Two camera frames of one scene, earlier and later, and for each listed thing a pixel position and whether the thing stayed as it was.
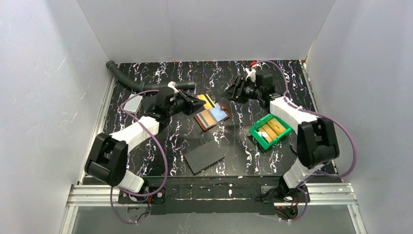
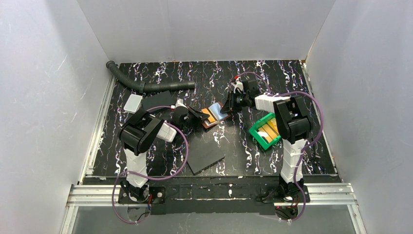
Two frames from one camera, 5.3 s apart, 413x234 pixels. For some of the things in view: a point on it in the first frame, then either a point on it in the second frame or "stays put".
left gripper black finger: (195, 104) → (198, 116)
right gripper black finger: (236, 91) → (226, 107)
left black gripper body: (180, 102) → (196, 116)
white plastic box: (133, 106) stays put
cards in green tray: (270, 130) stays put
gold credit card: (209, 104) → (210, 118)
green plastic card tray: (260, 123) stays put
